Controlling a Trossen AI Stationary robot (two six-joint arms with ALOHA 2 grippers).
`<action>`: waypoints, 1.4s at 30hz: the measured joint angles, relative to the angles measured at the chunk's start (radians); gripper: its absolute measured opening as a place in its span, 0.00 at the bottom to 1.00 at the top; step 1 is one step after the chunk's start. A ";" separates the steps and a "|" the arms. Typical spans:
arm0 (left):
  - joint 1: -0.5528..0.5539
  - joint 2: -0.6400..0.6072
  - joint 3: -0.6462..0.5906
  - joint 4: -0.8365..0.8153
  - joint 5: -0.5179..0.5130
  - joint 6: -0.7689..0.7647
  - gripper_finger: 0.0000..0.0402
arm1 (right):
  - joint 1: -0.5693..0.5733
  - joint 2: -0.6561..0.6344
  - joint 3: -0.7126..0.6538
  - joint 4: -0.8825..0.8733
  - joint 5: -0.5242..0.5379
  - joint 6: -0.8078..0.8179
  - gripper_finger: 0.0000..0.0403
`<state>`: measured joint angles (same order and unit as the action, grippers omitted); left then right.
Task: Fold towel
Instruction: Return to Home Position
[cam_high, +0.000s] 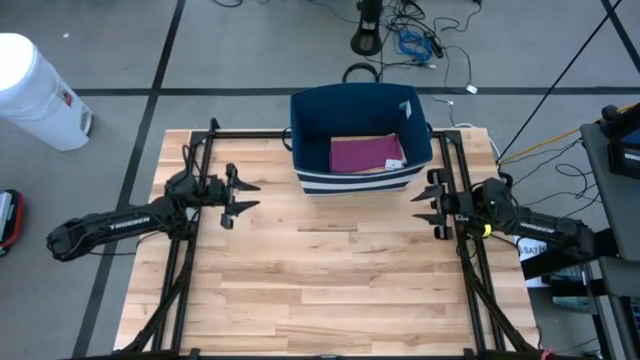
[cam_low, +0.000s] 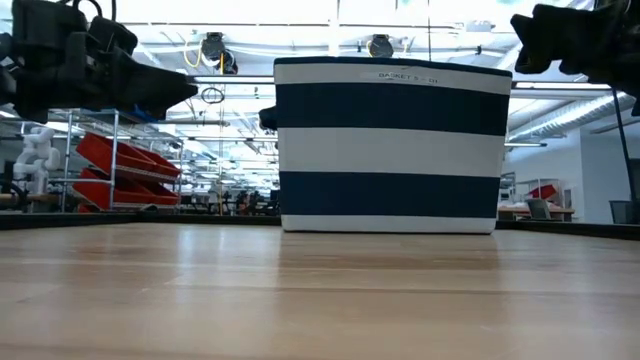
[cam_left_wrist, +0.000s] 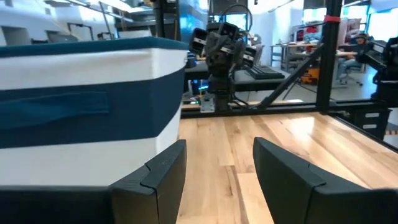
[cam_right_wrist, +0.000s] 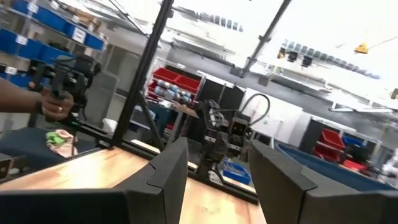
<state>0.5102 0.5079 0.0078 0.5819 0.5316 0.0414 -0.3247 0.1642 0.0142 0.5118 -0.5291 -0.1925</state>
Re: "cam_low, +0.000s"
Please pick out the small red crate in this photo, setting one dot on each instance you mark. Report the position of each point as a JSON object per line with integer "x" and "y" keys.
{"x": 544, "y": 191}

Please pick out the red plastic bin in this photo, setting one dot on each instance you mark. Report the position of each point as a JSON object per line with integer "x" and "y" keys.
{"x": 125, "y": 155}
{"x": 115, "y": 192}

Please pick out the navy white striped fabric basket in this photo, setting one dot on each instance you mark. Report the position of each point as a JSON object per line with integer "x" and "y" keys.
{"x": 390, "y": 150}

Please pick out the dark mesh waste bin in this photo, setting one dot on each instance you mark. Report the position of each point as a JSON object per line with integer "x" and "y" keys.
{"x": 621, "y": 211}

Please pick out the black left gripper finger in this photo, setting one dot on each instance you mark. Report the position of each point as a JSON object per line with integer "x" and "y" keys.
{"x": 150, "y": 87}

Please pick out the thin black pole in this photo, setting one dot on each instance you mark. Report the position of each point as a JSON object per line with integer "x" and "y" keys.
{"x": 624, "y": 145}

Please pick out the black hanging loop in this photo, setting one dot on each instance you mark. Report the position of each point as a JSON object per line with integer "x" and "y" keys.
{"x": 212, "y": 95}

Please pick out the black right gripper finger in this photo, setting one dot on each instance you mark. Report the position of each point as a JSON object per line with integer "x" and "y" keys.
{"x": 555, "y": 37}

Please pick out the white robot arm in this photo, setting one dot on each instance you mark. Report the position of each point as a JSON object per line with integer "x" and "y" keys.
{"x": 36, "y": 157}

